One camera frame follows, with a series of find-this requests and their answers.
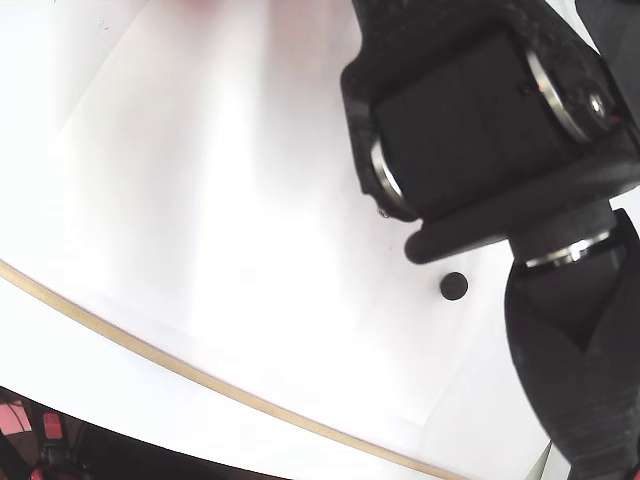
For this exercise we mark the red and black floor object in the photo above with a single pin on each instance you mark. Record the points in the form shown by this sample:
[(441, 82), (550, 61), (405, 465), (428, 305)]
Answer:
[(35, 435)]

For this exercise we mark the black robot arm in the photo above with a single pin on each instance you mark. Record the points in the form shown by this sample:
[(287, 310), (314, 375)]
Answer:
[(500, 125)]

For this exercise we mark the dark blueberry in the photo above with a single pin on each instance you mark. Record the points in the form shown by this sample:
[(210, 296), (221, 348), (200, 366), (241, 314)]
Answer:
[(454, 286)]

